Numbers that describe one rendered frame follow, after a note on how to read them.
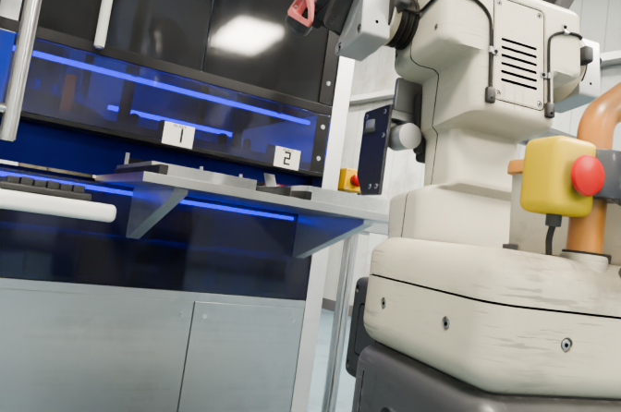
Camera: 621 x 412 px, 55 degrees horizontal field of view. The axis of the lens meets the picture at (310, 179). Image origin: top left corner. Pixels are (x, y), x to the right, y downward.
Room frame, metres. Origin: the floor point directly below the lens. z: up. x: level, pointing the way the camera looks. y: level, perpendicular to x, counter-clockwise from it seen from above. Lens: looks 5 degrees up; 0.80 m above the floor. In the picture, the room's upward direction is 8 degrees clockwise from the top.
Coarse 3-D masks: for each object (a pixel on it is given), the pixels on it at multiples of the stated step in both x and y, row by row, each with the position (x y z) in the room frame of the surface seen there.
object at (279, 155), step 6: (276, 150) 1.75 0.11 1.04; (282, 150) 1.75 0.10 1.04; (288, 150) 1.77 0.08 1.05; (294, 150) 1.78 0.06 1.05; (276, 156) 1.75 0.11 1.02; (282, 156) 1.76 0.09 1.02; (288, 156) 1.77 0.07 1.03; (294, 156) 1.78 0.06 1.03; (276, 162) 1.75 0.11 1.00; (282, 162) 1.76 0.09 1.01; (288, 162) 1.77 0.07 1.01; (294, 162) 1.78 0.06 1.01; (288, 168) 1.77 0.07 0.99; (294, 168) 1.78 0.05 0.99
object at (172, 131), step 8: (168, 128) 1.58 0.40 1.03; (176, 128) 1.59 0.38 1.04; (184, 128) 1.60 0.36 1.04; (192, 128) 1.61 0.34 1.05; (168, 136) 1.58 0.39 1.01; (176, 136) 1.59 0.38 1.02; (184, 136) 1.60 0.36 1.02; (192, 136) 1.61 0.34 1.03; (176, 144) 1.59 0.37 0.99; (184, 144) 1.60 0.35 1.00
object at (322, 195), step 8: (312, 192) 1.38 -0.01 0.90; (320, 192) 1.39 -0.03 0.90; (328, 192) 1.41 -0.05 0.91; (336, 192) 1.42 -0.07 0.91; (344, 192) 1.43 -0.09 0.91; (320, 200) 1.40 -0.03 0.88; (328, 200) 1.41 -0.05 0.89; (336, 200) 1.42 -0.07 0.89; (344, 200) 1.43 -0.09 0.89; (352, 200) 1.44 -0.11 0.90; (360, 200) 1.45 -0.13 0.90; (368, 200) 1.46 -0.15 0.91; (376, 200) 1.48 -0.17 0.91; (384, 200) 1.49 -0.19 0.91; (360, 208) 1.46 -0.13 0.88; (368, 208) 1.47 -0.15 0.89; (376, 208) 1.48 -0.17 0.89; (384, 208) 1.49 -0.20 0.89
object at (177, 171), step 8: (168, 168) 1.32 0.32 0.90; (176, 168) 1.33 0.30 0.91; (184, 168) 1.34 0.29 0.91; (192, 168) 1.35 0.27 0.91; (184, 176) 1.34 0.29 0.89; (192, 176) 1.35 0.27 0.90; (200, 176) 1.36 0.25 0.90; (208, 176) 1.37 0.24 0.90; (216, 176) 1.38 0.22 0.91; (224, 176) 1.39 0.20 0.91; (232, 176) 1.40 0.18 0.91; (224, 184) 1.39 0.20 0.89; (232, 184) 1.40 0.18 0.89; (240, 184) 1.41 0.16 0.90; (248, 184) 1.42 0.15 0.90; (256, 184) 1.44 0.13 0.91
